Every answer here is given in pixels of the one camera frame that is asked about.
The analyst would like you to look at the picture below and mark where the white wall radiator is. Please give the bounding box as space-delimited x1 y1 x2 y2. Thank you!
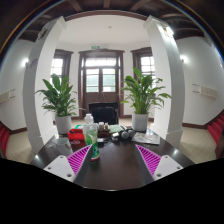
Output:
0 88 16 104
192 83 220 100

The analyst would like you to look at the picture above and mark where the red box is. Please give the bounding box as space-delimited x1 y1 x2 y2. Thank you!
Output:
67 128 86 141

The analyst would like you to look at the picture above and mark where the brown wooden double door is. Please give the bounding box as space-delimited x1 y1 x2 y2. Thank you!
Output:
78 49 126 118

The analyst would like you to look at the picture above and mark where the dark tray with small jars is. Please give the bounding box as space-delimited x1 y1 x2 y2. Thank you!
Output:
94 121 111 138

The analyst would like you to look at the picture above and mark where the printed paper brochure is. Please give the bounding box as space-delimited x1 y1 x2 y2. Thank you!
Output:
131 131 161 146

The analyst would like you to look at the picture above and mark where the clear green-labelled drink bottle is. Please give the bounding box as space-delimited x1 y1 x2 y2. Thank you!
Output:
82 113 101 162

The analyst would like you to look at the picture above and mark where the leafy plant in white pot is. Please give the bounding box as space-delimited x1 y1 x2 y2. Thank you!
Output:
119 67 173 132
34 73 81 136

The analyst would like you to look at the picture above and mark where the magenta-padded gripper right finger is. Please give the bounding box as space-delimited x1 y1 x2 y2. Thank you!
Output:
134 143 184 186

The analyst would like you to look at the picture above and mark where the black office chair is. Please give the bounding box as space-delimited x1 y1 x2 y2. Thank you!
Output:
88 101 120 125

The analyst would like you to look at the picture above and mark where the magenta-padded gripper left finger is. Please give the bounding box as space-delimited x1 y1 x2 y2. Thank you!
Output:
43 143 94 186

